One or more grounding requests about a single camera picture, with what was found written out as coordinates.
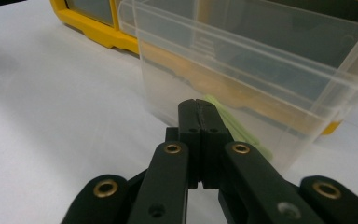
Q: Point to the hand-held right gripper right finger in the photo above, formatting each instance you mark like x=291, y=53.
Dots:
x=211, y=130

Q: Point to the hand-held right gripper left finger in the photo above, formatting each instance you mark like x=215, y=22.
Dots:
x=190, y=124

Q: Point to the light green plastic stick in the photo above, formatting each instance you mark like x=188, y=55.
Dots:
x=239, y=130

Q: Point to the transparent storage bin drawer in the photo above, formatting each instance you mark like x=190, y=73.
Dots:
x=261, y=62

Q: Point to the yellow black organizer cabinet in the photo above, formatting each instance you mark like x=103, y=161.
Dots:
x=99, y=31

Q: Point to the white table sheet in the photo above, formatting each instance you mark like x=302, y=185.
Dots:
x=59, y=109

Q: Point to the grid of clear plastic drawers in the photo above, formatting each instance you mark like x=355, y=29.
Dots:
x=93, y=9

